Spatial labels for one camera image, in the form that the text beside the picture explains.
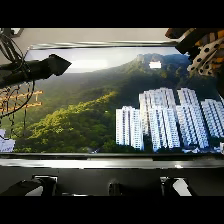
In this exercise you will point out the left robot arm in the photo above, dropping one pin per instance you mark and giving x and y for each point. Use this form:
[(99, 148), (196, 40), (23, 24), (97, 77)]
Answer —
[(33, 70)]

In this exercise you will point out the white dotted garment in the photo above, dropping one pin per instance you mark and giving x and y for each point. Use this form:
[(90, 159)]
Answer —
[(203, 56)]

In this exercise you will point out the silver frame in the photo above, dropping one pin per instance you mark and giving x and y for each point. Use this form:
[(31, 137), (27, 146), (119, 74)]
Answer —
[(100, 163)]

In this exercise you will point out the black yellow striped garment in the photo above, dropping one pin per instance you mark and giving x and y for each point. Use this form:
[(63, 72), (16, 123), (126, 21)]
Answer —
[(186, 35)]

